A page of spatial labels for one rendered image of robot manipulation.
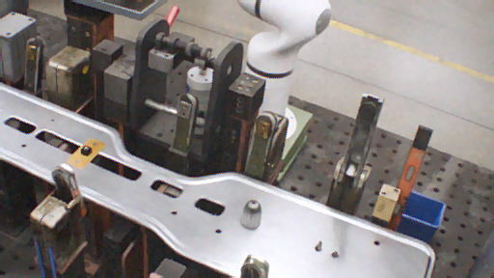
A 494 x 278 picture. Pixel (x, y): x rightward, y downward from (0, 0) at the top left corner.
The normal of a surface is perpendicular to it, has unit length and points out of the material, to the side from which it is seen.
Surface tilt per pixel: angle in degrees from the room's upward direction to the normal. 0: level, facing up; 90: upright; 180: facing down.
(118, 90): 90
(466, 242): 0
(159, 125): 0
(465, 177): 0
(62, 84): 90
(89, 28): 90
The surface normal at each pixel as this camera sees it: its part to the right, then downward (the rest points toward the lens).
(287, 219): 0.11, -0.78
